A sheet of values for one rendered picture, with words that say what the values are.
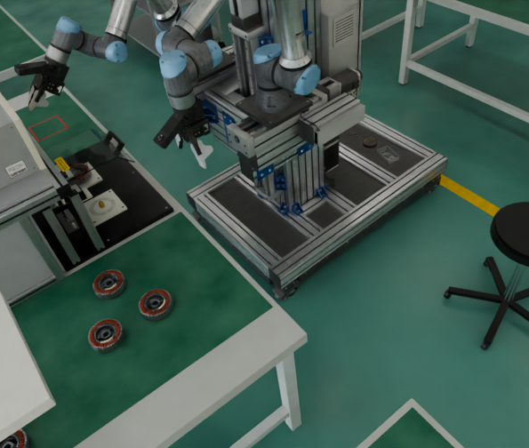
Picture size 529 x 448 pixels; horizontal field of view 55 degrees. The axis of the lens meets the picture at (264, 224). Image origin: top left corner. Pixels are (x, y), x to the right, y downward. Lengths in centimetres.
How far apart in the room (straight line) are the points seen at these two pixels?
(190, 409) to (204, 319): 30
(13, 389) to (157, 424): 50
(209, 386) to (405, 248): 160
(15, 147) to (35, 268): 43
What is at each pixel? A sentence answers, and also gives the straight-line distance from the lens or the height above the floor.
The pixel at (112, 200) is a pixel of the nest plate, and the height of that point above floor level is 78.
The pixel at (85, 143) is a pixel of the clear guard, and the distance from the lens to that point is 203.
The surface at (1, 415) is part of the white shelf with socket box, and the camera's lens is 122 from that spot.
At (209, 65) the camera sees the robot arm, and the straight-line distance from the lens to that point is 152.
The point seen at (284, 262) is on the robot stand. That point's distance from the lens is 249.
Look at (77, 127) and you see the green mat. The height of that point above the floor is 75.
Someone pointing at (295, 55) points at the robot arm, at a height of 131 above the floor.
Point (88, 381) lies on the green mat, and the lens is 172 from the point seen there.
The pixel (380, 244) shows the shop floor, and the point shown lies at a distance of 287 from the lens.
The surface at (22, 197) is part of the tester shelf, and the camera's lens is 181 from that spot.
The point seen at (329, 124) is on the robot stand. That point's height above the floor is 95.
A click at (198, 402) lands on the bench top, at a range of 158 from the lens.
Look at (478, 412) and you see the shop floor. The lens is 243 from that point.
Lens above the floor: 216
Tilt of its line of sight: 46 degrees down
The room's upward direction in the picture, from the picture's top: 8 degrees counter-clockwise
